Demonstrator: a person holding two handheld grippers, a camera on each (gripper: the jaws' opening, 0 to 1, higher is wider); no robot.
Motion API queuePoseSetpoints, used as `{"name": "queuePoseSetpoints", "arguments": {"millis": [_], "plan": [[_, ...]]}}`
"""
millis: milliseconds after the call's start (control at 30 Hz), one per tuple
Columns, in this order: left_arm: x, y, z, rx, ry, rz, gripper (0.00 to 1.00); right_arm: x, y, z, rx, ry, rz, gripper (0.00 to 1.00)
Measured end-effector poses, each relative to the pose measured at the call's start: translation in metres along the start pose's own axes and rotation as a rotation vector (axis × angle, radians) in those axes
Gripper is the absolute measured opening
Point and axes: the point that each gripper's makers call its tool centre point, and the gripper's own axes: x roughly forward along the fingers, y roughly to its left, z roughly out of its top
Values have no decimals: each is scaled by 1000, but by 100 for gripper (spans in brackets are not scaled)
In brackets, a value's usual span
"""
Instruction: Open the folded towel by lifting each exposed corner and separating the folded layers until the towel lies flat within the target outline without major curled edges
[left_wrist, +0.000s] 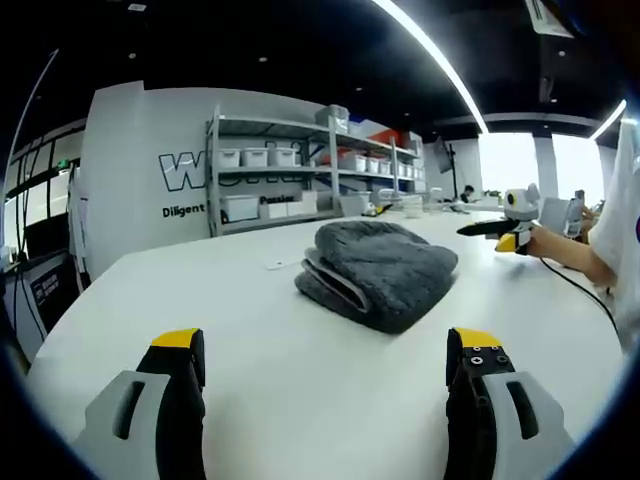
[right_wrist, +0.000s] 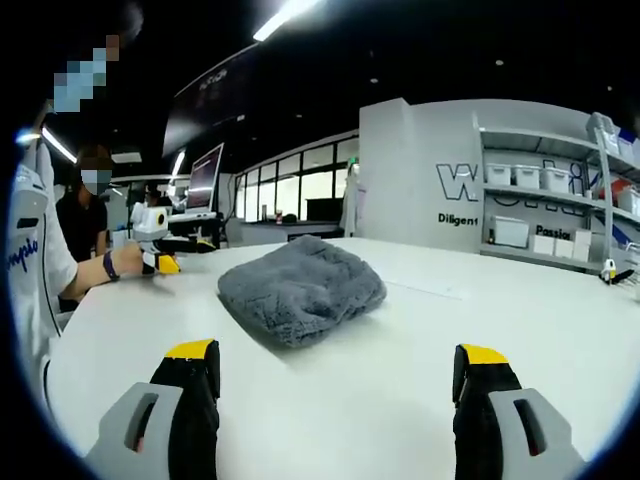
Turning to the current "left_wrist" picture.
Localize grey towel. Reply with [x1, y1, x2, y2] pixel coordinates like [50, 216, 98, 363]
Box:
[293, 220, 460, 335]

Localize person's right hand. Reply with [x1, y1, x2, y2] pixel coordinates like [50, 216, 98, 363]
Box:
[527, 224, 557, 261]

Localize white box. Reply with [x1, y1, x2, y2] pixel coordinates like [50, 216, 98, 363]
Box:
[540, 196, 571, 227]

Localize black monitor on stand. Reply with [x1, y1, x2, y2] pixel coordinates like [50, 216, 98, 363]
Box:
[431, 135, 458, 200]

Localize person in white shirt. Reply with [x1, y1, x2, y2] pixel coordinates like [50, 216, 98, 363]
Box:
[588, 113, 640, 354]

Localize short ceiling light strip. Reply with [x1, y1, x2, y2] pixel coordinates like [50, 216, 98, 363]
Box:
[591, 98, 628, 142]

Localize dark cabinet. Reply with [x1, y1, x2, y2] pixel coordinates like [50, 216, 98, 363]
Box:
[3, 248, 77, 354]

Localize long ceiling light strip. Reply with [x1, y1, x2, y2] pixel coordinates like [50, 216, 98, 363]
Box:
[373, 0, 486, 132]

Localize grey metal shelving unit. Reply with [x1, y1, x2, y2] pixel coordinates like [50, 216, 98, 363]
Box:
[203, 103, 427, 239]

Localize white leaning board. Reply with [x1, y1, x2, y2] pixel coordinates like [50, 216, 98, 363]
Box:
[66, 164, 94, 292]

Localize row of white storage boxes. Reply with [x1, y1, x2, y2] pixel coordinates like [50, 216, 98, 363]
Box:
[215, 103, 426, 222]

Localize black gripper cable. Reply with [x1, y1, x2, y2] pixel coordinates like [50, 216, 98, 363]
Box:
[538, 256, 620, 324]

